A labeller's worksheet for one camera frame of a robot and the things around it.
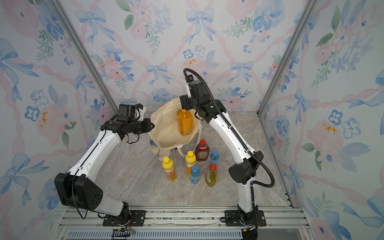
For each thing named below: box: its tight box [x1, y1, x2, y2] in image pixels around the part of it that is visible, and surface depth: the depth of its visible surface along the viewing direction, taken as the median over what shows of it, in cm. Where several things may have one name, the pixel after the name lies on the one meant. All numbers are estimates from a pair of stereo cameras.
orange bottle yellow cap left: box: [162, 157, 176, 182], surface depth 73 cm
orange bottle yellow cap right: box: [185, 150, 197, 176], surface depth 75 cm
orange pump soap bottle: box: [177, 109, 194, 136], surface depth 99 cm
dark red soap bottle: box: [195, 139, 210, 162], surface depth 87 cm
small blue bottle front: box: [190, 166, 200, 185], surface depth 77 cm
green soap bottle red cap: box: [205, 163, 217, 187], surface depth 76 cm
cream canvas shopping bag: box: [147, 97, 203, 162], surface depth 99 cm
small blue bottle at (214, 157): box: [210, 150, 220, 165], surface depth 83 cm
